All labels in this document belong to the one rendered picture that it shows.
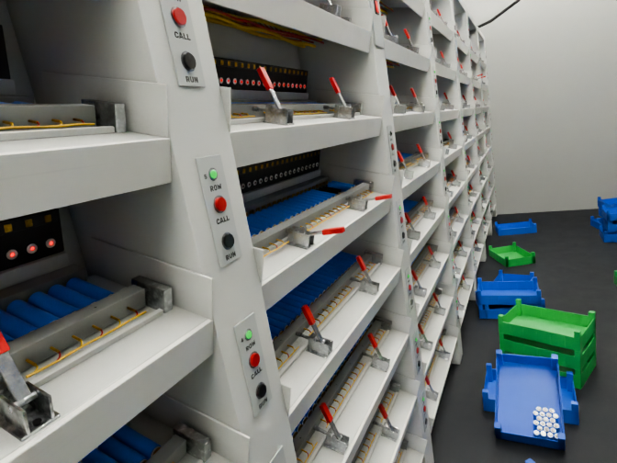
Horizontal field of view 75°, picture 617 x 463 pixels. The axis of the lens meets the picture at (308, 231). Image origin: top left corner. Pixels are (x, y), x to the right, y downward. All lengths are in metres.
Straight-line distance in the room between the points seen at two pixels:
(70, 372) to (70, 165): 0.18
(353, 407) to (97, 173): 0.71
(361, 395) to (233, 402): 0.49
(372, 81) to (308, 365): 0.68
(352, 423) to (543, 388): 1.00
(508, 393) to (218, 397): 1.36
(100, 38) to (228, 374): 0.38
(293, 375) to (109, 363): 0.34
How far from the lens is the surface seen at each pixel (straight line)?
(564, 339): 1.87
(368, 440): 1.14
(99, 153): 0.38
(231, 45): 0.91
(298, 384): 0.67
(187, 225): 0.44
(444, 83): 2.44
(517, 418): 1.71
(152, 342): 0.44
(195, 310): 0.47
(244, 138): 0.53
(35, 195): 0.36
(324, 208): 0.80
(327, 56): 1.11
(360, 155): 1.07
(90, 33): 0.51
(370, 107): 1.06
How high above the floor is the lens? 1.09
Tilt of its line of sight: 12 degrees down
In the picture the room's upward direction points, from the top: 10 degrees counter-clockwise
